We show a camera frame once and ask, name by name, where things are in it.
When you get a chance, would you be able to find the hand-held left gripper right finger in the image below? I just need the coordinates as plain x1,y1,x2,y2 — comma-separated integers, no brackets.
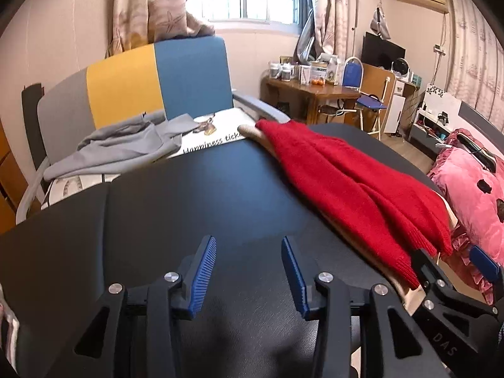
280,236,469,378

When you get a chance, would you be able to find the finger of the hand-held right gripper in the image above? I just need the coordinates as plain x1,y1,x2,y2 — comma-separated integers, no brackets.
410,248,499,318
468,245,504,284

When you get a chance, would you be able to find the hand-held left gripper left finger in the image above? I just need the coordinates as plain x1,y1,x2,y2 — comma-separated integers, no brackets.
47,235,217,378

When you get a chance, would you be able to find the red knit sweater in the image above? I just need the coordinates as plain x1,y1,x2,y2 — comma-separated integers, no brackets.
255,120,453,289

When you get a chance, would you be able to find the pink bedding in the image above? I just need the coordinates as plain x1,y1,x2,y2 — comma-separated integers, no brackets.
427,128,504,304

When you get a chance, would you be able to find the grey bed headboard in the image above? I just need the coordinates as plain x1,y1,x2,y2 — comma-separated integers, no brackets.
459,100,504,154

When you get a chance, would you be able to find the white printed cushion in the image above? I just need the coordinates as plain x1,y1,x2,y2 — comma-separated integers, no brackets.
165,108,256,160

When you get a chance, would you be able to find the beige garment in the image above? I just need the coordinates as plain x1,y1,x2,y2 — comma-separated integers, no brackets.
237,124,459,318

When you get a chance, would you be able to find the white cabinet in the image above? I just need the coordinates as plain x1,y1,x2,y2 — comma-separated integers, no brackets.
384,94,406,134

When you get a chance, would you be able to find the white patterned cushion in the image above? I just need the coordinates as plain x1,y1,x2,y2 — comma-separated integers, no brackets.
41,173,121,209

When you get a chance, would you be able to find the grey garment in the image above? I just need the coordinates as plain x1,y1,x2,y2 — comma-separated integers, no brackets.
43,110,199,182

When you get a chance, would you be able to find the white nightstand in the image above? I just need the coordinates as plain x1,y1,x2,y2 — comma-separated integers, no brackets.
409,90,463,154

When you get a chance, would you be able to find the wooden computer desk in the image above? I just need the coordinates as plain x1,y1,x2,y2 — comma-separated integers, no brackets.
360,62,422,135

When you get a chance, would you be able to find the grey yellow blue armchair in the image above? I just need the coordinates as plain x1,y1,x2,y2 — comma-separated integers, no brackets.
16,35,292,225

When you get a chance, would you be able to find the blue folding chair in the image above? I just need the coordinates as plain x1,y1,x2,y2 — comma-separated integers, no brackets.
341,57,388,138

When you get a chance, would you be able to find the white box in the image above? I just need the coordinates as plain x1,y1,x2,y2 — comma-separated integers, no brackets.
309,61,341,85

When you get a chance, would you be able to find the wide beige patterned curtain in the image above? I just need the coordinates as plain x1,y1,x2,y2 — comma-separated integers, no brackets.
447,0,504,130

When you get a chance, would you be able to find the orange wooden cabinet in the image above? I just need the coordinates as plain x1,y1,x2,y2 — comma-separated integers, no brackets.
0,122,30,233

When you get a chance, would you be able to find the black monitor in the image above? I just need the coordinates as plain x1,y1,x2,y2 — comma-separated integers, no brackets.
361,31,406,69

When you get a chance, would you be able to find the silver hanging bag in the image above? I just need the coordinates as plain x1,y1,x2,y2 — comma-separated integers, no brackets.
295,8,316,66

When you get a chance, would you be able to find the grey hanging bag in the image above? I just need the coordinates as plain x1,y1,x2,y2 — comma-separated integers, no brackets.
370,6,391,40

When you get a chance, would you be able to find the metal pole stand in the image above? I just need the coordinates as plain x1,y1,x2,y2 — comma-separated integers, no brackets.
352,0,381,60

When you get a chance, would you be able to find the beige starfish curtain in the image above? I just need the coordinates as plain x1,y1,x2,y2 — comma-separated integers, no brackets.
108,0,215,56

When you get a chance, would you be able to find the black strap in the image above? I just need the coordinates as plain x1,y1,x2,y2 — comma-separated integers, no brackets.
459,133,497,172

